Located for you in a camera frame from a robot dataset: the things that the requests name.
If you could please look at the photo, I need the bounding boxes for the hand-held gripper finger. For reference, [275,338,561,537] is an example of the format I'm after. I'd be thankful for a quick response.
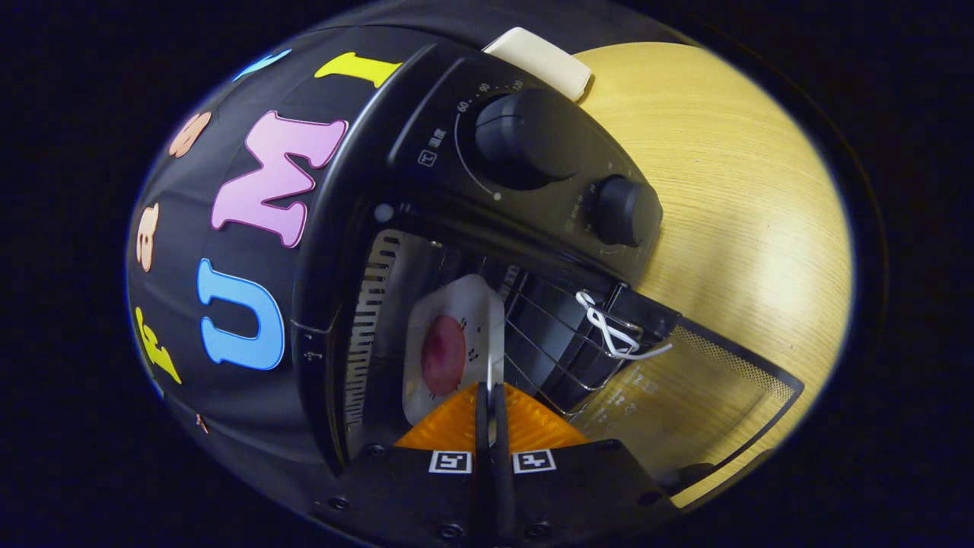
[308,382,492,545]
[491,382,678,545]

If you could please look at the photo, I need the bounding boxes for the white plate with pink meat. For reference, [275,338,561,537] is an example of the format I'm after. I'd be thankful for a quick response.
[402,274,507,427]

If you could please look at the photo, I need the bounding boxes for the black toaster oven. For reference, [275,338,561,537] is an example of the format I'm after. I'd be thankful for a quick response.
[291,38,805,509]

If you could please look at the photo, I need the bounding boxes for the white bread toaster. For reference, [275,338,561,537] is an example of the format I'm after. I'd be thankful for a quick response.
[482,27,593,102]

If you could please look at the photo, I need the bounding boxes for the black backdrop cloth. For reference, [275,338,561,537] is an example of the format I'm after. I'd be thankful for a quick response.
[126,0,686,503]

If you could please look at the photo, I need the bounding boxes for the white string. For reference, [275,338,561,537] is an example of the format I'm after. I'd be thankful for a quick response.
[576,291,673,361]

